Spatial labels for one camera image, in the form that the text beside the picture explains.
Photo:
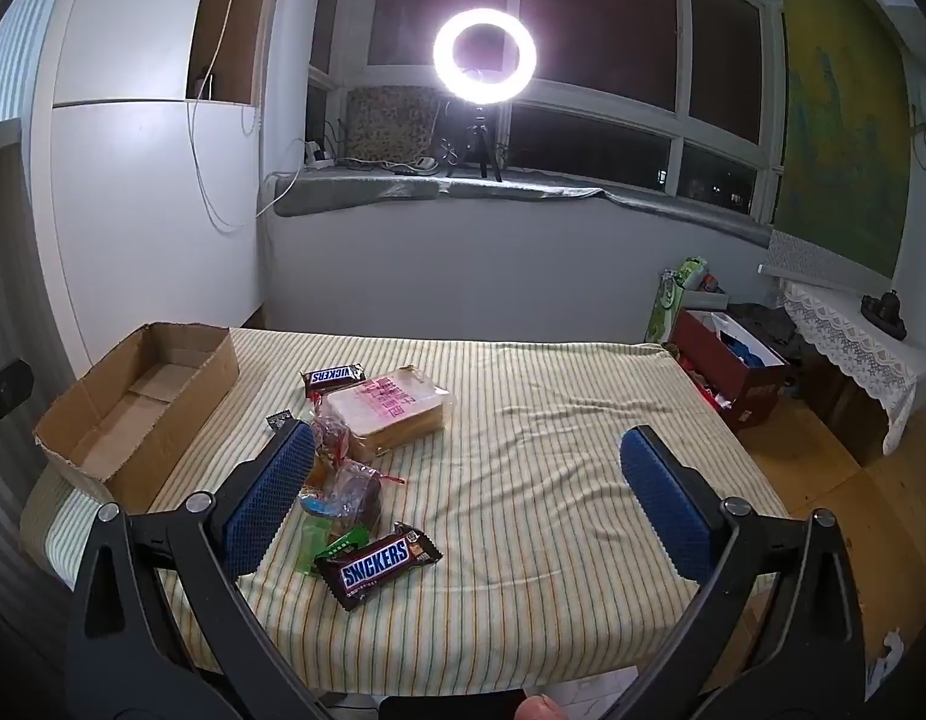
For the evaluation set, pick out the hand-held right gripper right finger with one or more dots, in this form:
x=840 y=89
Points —
x=669 y=506

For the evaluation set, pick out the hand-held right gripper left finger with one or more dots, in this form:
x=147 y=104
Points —
x=268 y=499

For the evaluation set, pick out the light green snack packet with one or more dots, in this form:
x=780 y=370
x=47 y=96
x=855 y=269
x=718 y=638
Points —
x=313 y=540

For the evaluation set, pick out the small black candy packet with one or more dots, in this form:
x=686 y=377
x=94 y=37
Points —
x=279 y=418

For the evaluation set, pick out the clear cake packet red tie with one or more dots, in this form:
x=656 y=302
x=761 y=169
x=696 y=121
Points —
x=334 y=439

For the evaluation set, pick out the red snack packets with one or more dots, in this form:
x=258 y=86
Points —
x=358 y=496

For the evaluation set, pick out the small dark green packet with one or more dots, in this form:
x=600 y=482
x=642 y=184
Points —
x=348 y=540

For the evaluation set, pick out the brown chocolate bar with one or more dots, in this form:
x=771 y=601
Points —
x=335 y=376
x=377 y=568

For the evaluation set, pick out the pink print bread packet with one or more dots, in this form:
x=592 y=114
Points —
x=392 y=412

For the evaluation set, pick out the cardboard box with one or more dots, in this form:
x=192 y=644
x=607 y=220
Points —
x=170 y=360

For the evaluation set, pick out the person's right hand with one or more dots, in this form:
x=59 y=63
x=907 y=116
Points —
x=540 y=709

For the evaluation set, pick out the striped tablecloth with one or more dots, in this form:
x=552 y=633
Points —
x=545 y=465

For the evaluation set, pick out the red box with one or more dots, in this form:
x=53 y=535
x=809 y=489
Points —
x=703 y=360

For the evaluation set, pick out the green paper bag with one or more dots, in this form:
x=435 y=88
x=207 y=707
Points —
x=662 y=307

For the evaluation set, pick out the dark wooden cabinet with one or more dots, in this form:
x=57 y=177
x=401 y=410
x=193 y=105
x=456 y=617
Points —
x=845 y=405

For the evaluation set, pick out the dark cloth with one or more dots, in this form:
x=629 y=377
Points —
x=770 y=322

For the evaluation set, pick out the white wardrobe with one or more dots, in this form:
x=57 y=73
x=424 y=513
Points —
x=133 y=202

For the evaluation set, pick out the white lace cloth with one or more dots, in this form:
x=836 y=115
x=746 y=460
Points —
x=838 y=330

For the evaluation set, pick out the white paper scrap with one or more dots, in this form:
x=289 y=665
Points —
x=886 y=664

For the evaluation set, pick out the patterned white panel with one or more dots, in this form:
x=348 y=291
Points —
x=815 y=255

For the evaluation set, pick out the dark figurine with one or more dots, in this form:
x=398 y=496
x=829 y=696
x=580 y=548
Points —
x=886 y=309

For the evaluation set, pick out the white power strip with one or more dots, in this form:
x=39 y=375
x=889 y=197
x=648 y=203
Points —
x=318 y=159

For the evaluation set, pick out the grey windowsill cloth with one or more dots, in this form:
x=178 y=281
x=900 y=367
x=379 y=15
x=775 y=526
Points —
x=508 y=191

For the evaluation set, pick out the patterned cushion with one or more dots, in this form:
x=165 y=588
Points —
x=388 y=124

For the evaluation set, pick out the black tripod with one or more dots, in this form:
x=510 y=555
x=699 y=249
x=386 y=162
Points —
x=478 y=135

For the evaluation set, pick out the window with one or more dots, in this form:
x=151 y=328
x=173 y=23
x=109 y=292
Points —
x=598 y=15

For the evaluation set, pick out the green wall poster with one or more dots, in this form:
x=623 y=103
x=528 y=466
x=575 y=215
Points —
x=838 y=127

